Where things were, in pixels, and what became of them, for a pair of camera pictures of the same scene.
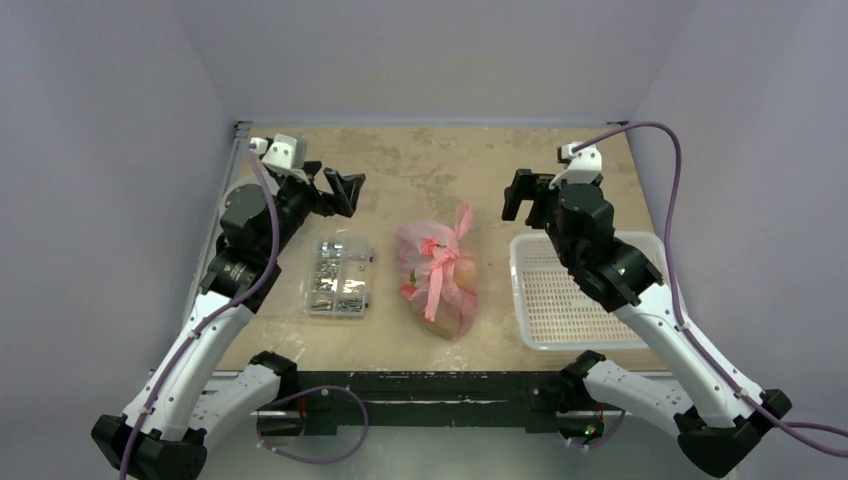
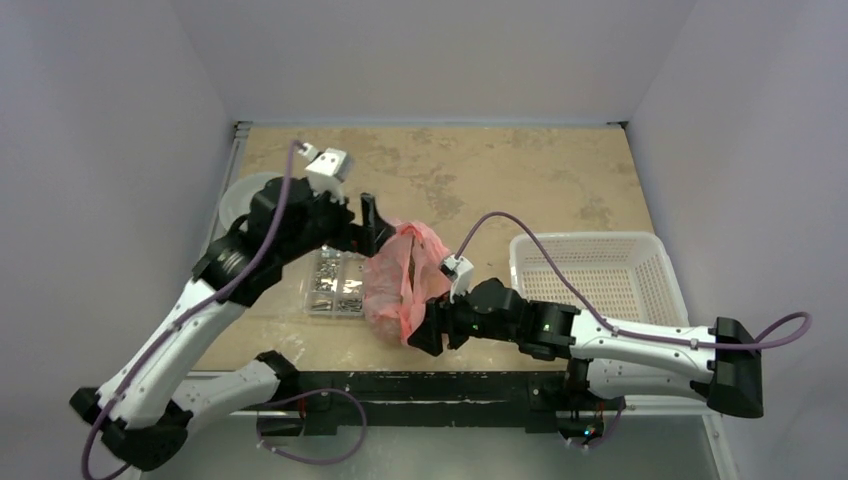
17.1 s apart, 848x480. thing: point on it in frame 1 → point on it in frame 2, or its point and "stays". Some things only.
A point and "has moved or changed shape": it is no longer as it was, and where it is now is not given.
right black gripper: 536,203 → 441,324
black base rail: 543,402 stays
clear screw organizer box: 338,277 stays
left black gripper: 344,187 → 364,238
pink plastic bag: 436,276 has moved or changed shape
